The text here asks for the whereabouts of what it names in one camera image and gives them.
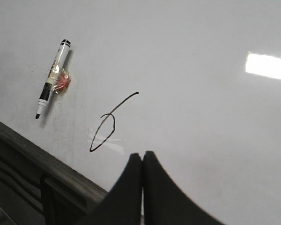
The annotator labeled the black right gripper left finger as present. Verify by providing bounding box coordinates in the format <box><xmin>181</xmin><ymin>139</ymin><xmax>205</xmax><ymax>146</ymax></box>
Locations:
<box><xmin>77</xmin><ymin>153</ymin><xmax>142</xmax><ymax>225</ymax></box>

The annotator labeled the white whiteboard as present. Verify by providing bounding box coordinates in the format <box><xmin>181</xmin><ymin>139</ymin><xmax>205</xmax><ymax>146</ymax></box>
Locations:
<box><xmin>0</xmin><ymin>0</ymin><xmax>281</xmax><ymax>225</ymax></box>

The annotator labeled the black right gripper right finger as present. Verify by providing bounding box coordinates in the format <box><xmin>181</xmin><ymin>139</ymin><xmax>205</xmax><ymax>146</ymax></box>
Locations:
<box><xmin>143</xmin><ymin>151</ymin><xmax>222</xmax><ymax>225</ymax></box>

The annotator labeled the black white whiteboard marker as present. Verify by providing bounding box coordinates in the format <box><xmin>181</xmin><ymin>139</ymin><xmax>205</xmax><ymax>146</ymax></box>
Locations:
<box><xmin>35</xmin><ymin>39</ymin><xmax>71</xmax><ymax>119</ymax></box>

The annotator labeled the grey aluminium whiteboard tray rail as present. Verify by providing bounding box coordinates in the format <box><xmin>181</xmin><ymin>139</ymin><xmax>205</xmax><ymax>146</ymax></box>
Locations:
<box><xmin>0</xmin><ymin>122</ymin><xmax>108</xmax><ymax>206</ymax></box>

